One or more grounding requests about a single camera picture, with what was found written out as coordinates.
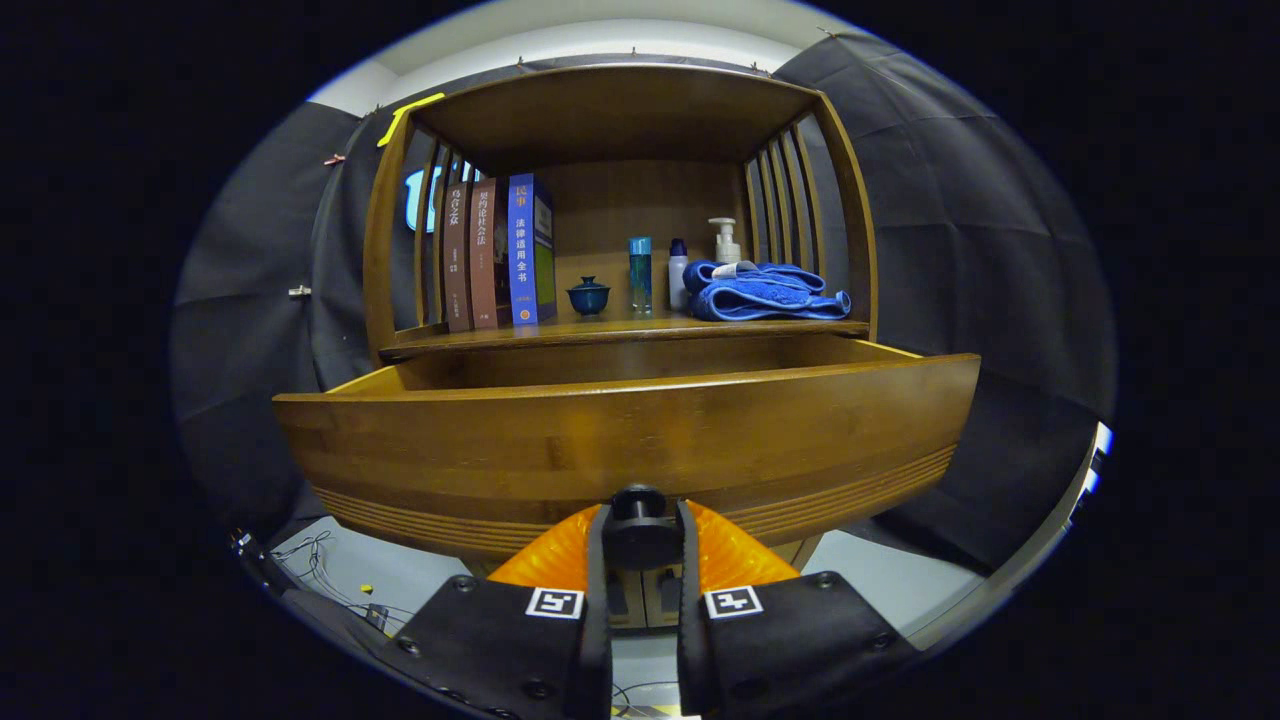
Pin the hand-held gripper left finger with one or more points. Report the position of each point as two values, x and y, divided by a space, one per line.
598 640

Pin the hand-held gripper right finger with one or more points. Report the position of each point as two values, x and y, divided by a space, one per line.
690 650

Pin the wooden drawer with black knob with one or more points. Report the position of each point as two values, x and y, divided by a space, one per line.
600 440

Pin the wooden cabinet door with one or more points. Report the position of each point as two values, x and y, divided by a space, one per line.
630 615
660 615

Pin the wooden countertop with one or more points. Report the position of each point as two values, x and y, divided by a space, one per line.
620 328

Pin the wooden cabinet with shelf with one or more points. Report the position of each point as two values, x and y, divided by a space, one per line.
640 200

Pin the dark blue lidded teacup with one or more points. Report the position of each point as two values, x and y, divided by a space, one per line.
588 298

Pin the folded blue towel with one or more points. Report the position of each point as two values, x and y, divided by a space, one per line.
760 295

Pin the teal bottle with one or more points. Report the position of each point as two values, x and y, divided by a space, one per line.
640 280

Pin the white bottle with blue cap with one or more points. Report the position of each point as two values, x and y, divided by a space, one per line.
678 280

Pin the brown book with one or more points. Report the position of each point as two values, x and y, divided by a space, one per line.
486 260
456 260

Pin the blue book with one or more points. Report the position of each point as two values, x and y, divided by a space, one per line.
522 250

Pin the white pump bottle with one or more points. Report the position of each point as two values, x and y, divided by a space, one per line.
726 248

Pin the white panel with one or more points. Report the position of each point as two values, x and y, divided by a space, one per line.
1102 440

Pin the black backdrop cloth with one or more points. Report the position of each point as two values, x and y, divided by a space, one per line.
950 250

